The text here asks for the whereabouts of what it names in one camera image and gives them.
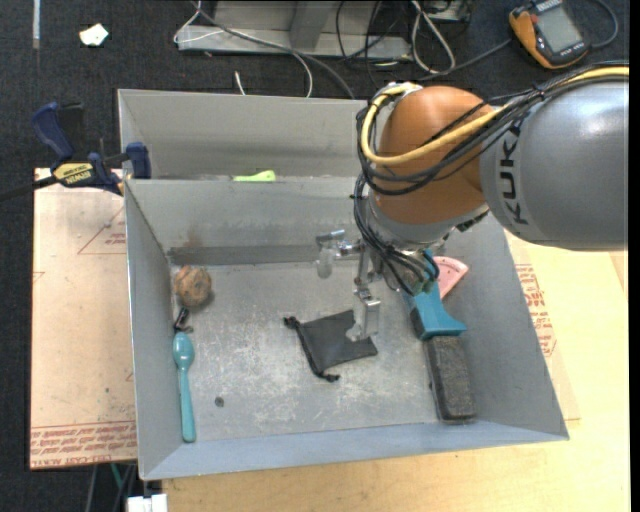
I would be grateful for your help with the pink flat plastic piece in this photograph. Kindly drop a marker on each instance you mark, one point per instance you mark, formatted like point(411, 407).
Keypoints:
point(450, 275)

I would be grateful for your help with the grey metal bin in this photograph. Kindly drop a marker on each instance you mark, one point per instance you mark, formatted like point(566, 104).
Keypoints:
point(260, 390)

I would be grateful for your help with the brown knobbly ball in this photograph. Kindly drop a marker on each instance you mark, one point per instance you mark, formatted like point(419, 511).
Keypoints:
point(192, 286)

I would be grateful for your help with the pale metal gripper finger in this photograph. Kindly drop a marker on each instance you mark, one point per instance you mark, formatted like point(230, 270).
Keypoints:
point(367, 320)
point(325, 262)

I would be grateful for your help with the teal plastic spoon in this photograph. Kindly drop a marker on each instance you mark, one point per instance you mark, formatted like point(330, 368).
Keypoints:
point(184, 360)

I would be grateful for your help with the light green plastic piece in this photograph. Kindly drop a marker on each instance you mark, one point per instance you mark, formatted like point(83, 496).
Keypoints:
point(256, 176)

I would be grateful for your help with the brown cardboard board red print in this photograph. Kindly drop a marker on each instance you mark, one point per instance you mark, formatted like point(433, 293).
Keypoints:
point(80, 310)

